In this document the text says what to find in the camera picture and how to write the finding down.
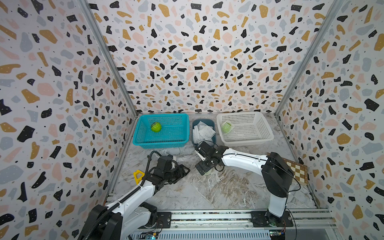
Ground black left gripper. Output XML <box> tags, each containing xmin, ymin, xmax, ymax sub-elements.
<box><xmin>163</xmin><ymin>163</ymin><xmax>191</xmax><ymax>184</ymax></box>

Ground green custard apple dark spots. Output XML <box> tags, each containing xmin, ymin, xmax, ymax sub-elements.
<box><xmin>151</xmin><ymin>122</ymin><xmax>162</xmax><ymax>133</ymax></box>

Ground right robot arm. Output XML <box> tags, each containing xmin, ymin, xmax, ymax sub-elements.
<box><xmin>195</xmin><ymin>142</ymin><xmax>295</xmax><ymax>228</ymax></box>

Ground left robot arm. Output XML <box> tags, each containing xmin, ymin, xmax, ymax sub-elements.
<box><xmin>78</xmin><ymin>151</ymin><xmax>191</xmax><ymax>240</ymax></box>

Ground white foam nets pile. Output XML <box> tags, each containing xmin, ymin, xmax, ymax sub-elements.
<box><xmin>192</xmin><ymin>121</ymin><xmax>216</xmax><ymax>145</ymax></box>

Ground yellow triangular plastic block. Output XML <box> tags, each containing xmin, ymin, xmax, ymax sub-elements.
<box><xmin>133</xmin><ymin>170</ymin><xmax>145</xmax><ymax>185</ymax></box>

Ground dark blue net bin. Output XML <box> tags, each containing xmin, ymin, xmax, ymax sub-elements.
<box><xmin>192</xmin><ymin>119</ymin><xmax>216</xmax><ymax>146</ymax></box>

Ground teal plastic basket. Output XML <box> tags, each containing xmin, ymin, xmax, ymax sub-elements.
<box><xmin>133</xmin><ymin>114</ymin><xmax>190</xmax><ymax>149</ymax></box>

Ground white plastic basket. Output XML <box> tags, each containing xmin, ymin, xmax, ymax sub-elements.
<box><xmin>217</xmin><ymin>112</ymin><xmax>274</xmax><ymax>147</ymax></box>

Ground wooden chessboard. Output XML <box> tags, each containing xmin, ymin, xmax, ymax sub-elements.
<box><xmin>284</xmin><ymin>159</ymin><xmax>308</xmax><ymax>184</ymax></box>

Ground black corrugated cable conduit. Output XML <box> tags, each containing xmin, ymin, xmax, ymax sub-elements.
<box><xmin>80</xmin><ymin>150</ymin><xmax>163</xmax><ymax>240</ymax></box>

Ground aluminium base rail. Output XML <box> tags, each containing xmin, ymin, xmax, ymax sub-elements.
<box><xmin>89</xmin><ymin>208</ymin><xmax>340</xmax><ymax>240</ymax></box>

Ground aluminium corner post left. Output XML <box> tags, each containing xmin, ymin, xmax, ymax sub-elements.
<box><xmin>78</xmin><ymin>0</ymin><xmax>138</xmax><ymax>119</ymax></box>

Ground aluminium corner post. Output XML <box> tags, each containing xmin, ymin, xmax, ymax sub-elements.
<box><xmin>274</xmin><ymin>0</ymin><xmax>343</xmax><ymax>119</ymax></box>
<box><xmin>78</xmin><ymin>0</ymin><xmax>138</xmax><ymax>119</ymax></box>

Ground aluminium corner post right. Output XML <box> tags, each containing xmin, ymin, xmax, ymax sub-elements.
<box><xmin>274</xmin><ymin>0</ymin><xmax>343</xmax><ymax>119</ymax></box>

